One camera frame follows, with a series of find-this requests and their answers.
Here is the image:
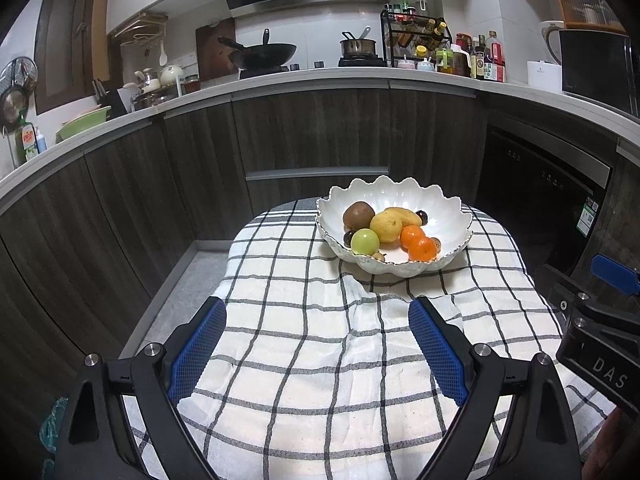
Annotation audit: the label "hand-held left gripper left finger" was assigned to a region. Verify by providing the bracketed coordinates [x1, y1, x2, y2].
[52, 296, 228, 480]

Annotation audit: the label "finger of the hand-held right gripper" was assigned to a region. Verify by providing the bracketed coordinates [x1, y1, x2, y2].
[535, 264, 603, 323]
[590, 254, 640, 297]

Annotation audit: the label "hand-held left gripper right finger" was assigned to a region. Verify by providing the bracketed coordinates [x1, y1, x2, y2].
[407, 296, 583, 480]

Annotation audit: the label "orange mandarin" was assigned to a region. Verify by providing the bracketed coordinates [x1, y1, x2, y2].
[409, 236, 438, 262]
[399, 225, 426, 249]

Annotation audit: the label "large yellow lemon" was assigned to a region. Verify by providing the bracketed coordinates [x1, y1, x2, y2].
[369, 211, 404, 244]

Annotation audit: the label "white scalloped ceramic bowl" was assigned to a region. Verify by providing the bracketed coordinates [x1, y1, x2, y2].
[315, 175, 474, 277]

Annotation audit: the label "yellow mango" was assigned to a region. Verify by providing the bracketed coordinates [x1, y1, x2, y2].
[389, 206, 422, 228]

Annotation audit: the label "green energy label sticker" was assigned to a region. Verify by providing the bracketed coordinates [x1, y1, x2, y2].
[580, 197, 600, 236]

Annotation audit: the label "black built-in dishwasher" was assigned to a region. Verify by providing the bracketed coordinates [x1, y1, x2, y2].
[475, 125, 613, 281]

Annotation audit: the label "white black checked cloth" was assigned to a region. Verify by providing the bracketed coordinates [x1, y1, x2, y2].
[122, 197, 621, 480]

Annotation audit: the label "green apple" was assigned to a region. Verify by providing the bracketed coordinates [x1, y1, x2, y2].
[350, 228, 379, 256]

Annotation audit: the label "brown kiwi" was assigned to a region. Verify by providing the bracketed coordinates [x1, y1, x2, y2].
[342, 201, 376, 231]

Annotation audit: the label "black microwave oven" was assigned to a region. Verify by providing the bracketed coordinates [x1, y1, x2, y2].
[557, 29, 640, 117]

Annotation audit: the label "white canister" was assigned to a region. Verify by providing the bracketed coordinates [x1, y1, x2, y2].
[526, 61, 562, 93]

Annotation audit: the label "group of condiment bottles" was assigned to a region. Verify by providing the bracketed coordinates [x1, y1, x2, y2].
[435, 30, 507, 83]

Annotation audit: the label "white electric kettle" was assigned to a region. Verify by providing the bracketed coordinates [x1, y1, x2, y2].
[540, 20, 566, 66]

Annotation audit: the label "dark wood base cabinets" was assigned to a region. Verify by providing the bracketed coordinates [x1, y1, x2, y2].
[0, 80, 640, 461]

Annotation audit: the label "green plastic basin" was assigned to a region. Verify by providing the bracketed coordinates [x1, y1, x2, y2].
[55, 105, 112, 142]

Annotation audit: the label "black knife block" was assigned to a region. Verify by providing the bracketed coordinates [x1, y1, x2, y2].
[92, 79, 129, 116]

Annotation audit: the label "green dish soap bottle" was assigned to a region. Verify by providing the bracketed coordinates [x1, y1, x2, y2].
[20, 115, 41, 163]

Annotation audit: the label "dark wooden cutting board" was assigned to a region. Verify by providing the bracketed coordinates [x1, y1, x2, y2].
[195, 17, 237, 82]

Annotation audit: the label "black wok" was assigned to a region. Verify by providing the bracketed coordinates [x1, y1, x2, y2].
[217, 28, 298, 72]

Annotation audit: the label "black gas stove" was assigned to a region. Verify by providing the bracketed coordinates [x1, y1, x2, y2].
[239, 56, 388, 80]

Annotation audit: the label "steel saucepan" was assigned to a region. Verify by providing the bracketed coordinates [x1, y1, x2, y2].
[340, 26, 377, 57]

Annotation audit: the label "hanging frying pan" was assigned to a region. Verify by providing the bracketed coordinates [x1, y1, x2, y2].
[0, 57, 39, 128]

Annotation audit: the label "brown wooden door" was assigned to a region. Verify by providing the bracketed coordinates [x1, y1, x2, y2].
[35, 0, 111, 116]

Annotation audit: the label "black wire spice rack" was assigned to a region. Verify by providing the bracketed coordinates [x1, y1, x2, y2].
[380, 4, 453, 68]

